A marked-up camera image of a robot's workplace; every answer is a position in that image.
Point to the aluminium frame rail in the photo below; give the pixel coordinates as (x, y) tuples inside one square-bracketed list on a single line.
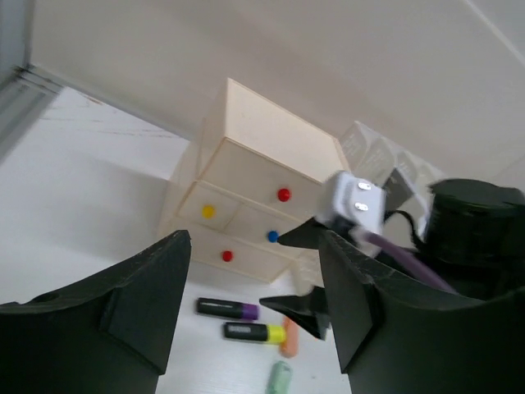
[(25, 91)]

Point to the orange highlighter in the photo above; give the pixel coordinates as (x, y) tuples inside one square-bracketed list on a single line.
[(290, 347)]

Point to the yellow drawer knob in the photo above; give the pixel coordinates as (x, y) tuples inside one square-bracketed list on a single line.
[(208, 211)]

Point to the purple cap black highlighter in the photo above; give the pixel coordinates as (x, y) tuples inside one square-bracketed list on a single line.
[(227, 309)]

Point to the yellow cap black highlighter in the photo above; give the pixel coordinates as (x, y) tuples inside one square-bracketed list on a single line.
[(257, 332)]

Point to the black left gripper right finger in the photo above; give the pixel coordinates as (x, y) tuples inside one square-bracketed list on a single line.
[(395, 334)]

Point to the white four-slot file organizer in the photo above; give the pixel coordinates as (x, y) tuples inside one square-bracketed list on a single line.
[(372, 156)]

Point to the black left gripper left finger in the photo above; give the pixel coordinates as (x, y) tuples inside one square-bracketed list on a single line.
[(110, 332)]

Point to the red bottom drawer knob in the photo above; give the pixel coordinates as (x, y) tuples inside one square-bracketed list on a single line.
[(227, 255)]

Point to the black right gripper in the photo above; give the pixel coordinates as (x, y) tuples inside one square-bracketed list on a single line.
[(393, 230)]

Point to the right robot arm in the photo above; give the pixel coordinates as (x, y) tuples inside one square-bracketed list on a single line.
[(461, 282)]

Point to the green highlighter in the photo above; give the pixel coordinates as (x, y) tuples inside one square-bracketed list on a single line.
[(279, 378)]

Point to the blue drawer knob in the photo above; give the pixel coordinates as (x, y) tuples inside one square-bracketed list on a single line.
[(272, 236)]

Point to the red drawer knob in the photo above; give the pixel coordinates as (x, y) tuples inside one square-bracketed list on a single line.
[(227, 255), (283, 194)]

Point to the red top drawer knob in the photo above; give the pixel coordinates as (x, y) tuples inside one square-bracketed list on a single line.
[(283, 194)]

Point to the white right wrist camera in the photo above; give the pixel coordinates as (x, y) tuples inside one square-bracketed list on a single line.
[(346, 202)]

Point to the cream drawer cabinet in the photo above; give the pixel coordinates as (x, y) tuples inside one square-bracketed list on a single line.
[(247, 149)]

